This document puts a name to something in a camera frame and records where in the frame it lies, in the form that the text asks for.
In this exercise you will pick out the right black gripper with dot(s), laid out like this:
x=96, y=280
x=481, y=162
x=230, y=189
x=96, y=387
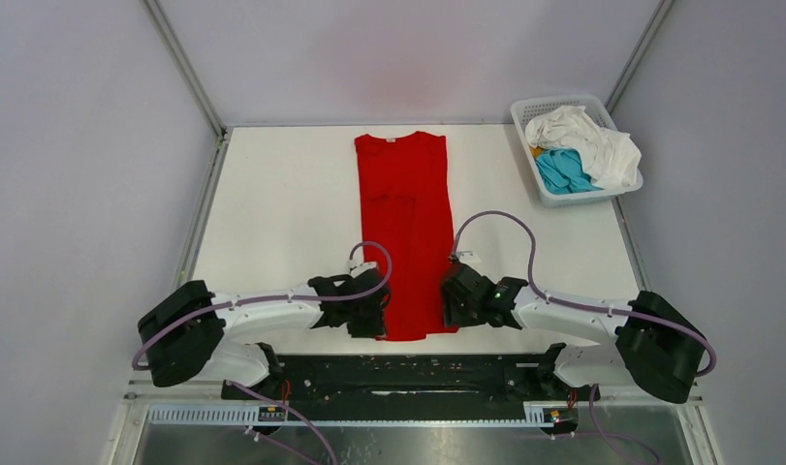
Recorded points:
x=452, y=315

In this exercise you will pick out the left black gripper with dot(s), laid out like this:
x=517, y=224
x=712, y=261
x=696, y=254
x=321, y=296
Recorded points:
x=374, y=327

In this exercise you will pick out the red t-shirt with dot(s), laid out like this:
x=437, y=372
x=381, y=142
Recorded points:
x=405, y=207

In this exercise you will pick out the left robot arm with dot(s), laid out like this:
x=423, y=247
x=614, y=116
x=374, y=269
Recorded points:
x=196, y=334

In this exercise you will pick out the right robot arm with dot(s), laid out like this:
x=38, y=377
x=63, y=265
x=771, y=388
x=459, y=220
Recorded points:
x=644, y=342

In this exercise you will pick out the teal t-shirt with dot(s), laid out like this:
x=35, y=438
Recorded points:
x=562, y=173

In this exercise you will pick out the white plastic laundry basket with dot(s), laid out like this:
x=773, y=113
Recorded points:
x=524, y=110

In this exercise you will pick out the white t-shirt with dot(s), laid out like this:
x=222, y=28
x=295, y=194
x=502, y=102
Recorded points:
x=609, y=157

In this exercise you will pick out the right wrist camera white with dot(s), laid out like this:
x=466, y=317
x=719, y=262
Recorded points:
x=466, y=257

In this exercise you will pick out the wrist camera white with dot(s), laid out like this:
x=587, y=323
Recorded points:
x=466, y=257
x=361, y=263

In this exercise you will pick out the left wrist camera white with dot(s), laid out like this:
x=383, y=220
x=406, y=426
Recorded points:
x=361, y=263

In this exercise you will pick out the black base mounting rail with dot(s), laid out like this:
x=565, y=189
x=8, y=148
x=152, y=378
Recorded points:
x=419, y=388

